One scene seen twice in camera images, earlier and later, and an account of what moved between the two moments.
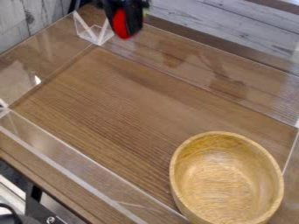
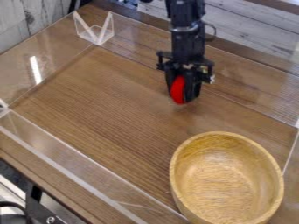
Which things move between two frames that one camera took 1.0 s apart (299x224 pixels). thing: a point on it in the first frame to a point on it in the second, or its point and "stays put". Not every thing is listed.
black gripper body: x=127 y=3 to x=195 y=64
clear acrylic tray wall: x=97 y=107 stays put
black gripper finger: x=109 y=10 to x=171 y=74
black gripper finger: x=135 y=16 to x=192 y=87
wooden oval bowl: x=224 y=180 stays put
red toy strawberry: x=119 y=23 to x=177 y=89
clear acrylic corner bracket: x=95 y=34 stays put
